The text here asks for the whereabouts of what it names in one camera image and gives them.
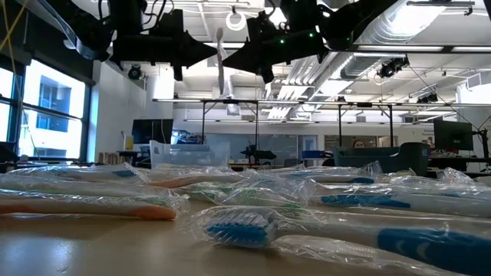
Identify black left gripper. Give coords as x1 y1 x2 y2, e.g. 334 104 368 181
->
110 0 218 81

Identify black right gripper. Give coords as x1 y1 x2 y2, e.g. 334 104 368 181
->
222 0 331 84

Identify black monitor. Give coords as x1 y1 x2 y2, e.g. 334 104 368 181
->
433 119 475 152
131 118 174 145

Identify clear plastic container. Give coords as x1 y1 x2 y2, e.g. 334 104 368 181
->
149 140 231 170

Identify wooden blocks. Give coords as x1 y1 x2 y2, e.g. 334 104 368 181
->
97 152 120 165

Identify ceiling light strip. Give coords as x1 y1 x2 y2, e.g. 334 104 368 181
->
356 44 491 54

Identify teal plastic bin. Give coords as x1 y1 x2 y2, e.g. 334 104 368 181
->
332 141 430 177

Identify large glass window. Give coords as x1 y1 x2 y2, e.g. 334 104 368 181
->
0 57 92 162

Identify white cable coil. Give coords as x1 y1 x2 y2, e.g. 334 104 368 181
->
225 10 247 31

